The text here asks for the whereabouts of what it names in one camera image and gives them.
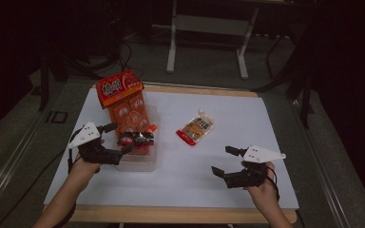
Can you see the clear plastic container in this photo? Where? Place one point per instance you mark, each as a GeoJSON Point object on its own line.
{"type": "Point", "coordinates": [139, 163]}

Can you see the black floor plate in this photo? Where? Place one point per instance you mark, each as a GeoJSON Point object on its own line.
{"type": "Point", "coordinates": [57, 117]}

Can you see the metal floor rail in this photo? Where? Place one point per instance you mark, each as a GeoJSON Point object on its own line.
{"type": "Point", "coordinates": [12, 158]}
{"type": "Point", "coordinates": [323, 164]}

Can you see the white table sheet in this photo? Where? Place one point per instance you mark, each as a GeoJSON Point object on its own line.
{"type": "Point", "coordinates": [187, 177]}

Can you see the black metal stand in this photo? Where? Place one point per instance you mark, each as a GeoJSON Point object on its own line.
{"type": "Point", "coordinates": [44, 79]}
{"type": "Point", "coordinates": [305, 101]}

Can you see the beige snack packet red end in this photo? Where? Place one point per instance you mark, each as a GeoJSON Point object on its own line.
{"type": "Point", "coordinates": [196, 128]}

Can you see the large orange snack bag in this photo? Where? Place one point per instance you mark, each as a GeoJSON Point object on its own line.
{"type": "Point", "coordinates": [123, 95]}

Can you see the black and red snack packet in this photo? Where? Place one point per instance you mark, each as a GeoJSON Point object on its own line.
{"type": "Point", "coordinates": [138, 139]}

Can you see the wooden table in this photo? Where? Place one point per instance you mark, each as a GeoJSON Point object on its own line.
{"type": "Point", "coordinates": [171, 215]}

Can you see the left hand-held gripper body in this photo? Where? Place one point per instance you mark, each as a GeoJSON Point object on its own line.
{"type": "Point", "coordinates": [85, 134]}

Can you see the person's left hand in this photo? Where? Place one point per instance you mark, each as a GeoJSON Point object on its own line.
{"type": "Point", "coordinates": [84, 166]}

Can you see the person's right hand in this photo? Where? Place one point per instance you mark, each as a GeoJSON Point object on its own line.
{"type": "Point", "coordinates": [264, 193]}

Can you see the white metal stand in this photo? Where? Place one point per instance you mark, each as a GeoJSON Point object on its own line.
{"type": "Point", "coordinates": [209, 25]}

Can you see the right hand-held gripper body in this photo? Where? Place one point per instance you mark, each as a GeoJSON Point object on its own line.
{"type": "Point", "coordinates": [263, 155]}

